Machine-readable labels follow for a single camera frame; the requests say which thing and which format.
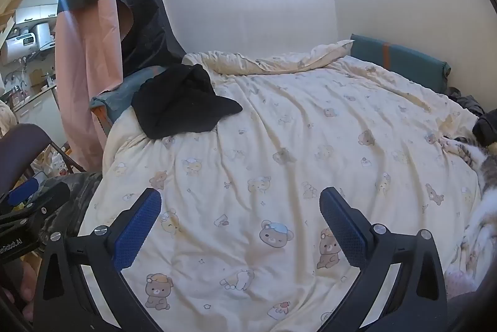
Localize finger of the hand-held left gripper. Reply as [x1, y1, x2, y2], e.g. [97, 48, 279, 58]
[0, 182, 71, 230]
[0, 178, 40, 209]

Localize dark folding chair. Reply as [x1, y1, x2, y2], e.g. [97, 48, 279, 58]
[0, 123, 88, 201]

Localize pink curtain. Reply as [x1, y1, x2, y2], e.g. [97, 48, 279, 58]
[54, 0, 135, 173]

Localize white water heater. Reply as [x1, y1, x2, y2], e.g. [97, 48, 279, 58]
[0, 21, 53, 66]

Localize camouflage jacket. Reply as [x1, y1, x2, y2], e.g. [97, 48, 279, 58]
[37, 172, 103, 263]

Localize dark clothes pile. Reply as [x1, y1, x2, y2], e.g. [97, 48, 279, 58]
[446, 87, 497, 144]

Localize person's left hand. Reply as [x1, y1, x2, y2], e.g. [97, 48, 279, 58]
[13, 264, 39, 303]

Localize tabby cat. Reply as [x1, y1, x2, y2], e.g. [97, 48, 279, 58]
[440, 136, 497, 278]

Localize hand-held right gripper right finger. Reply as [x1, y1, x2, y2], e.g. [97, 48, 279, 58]
[319, 187, 451, 332]

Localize black pants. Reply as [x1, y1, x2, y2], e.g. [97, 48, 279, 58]
[131, 63, 244, 140]

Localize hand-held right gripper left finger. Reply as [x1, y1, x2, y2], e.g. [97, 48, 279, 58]
[33, 188, 162, 332]

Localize white kitchen cabinet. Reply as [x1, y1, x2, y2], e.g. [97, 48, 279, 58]
[8, 85, 66, 146]

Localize cream bear printed blanket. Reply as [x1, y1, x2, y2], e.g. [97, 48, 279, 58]
[80, 39, 484, 332]

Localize pale pink cloth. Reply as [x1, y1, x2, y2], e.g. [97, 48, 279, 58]
[445, 270, 479, 298]

